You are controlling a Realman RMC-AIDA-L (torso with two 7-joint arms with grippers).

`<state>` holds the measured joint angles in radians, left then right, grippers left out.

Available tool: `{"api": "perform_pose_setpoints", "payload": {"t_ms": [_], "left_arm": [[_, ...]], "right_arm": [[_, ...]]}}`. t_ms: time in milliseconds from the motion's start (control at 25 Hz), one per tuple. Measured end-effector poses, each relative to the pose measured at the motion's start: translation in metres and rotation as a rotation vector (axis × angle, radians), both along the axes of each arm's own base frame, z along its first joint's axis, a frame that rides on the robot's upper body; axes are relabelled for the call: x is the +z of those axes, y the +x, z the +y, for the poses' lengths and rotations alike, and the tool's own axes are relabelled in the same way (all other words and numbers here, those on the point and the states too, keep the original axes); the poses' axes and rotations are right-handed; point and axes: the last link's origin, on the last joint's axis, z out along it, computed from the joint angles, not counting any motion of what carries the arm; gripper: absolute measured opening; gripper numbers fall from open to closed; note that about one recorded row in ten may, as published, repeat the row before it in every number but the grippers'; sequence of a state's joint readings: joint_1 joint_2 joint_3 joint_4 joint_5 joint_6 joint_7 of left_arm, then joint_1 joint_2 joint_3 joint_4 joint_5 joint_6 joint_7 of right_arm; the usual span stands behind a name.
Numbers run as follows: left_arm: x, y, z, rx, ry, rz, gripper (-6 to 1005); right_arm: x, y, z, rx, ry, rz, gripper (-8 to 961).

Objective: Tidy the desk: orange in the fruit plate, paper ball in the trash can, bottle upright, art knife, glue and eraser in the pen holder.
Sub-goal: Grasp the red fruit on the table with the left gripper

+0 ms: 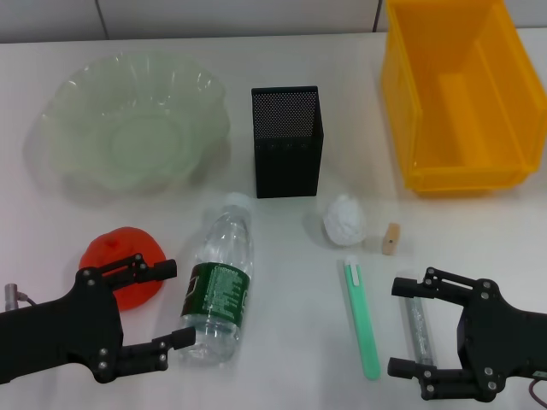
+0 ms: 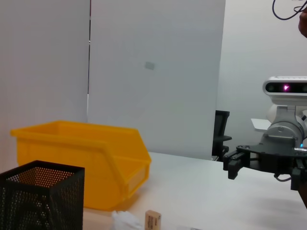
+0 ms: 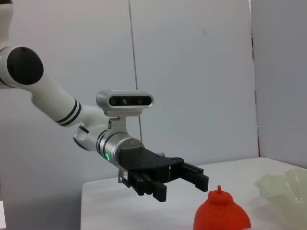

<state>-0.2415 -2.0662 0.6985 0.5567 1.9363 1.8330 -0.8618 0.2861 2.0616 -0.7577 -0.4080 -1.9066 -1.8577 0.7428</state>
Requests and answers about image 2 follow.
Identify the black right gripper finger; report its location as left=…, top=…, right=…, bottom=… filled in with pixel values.
left=291, top=157, right=307, bottom=192
left=223, top=149, right=253, bottom=181

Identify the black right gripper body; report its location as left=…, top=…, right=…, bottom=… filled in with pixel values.
left=236, top=136, right=307, bottom=175

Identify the small wooden block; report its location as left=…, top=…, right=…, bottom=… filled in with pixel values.
left=144, top=209, right=162, bottom=230

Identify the white paper ball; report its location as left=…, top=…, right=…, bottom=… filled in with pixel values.
left=110, top=210, right=143, bottom=230

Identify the black mesh pen holder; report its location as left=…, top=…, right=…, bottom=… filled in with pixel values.
left=0, top=160, right=85, bottom=230

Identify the black office chair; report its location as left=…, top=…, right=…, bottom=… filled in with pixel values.
left=212, top=110, right=233, bottom=161

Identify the white background tabletop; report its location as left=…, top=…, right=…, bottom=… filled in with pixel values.
left=250, top=117, right=273, bottom=132

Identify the dark brown round object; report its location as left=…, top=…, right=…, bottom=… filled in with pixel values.
left=297, top=10, right=307, bottom=38

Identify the yellow plastic storage bin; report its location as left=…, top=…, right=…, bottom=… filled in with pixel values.
left=10, top=120, right=152, bottom=211

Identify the right gripper cable with plug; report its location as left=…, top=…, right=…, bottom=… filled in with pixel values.
left=274, top=146, right=307, bottom=182

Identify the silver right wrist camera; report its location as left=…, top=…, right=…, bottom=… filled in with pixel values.
left=262, top=76, right=307, bottom=125

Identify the black hanging cable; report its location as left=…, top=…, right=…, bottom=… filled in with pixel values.
left=272, top=0, right=307, bottom=21

